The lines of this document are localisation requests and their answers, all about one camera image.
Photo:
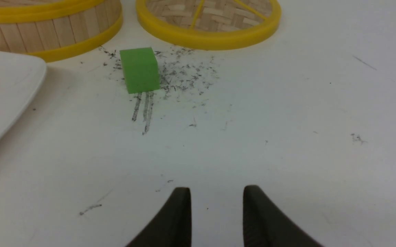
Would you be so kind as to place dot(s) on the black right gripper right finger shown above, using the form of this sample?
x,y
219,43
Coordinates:
x,y
265,225

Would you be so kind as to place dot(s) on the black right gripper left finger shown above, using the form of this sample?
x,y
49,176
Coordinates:
x,y
171,226

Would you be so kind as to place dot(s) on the white rectangular plate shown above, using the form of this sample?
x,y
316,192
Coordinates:
x,y
21,77

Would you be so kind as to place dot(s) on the green cube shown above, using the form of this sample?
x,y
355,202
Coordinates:
x,y
140,70

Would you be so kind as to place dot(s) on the yellow rimmed bamboo steamer lid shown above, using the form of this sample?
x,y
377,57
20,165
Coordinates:
x,y
210,24

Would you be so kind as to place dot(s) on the yellow rimmed bamboo steamer basket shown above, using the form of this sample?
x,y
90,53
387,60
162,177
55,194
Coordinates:
x,y
57,29

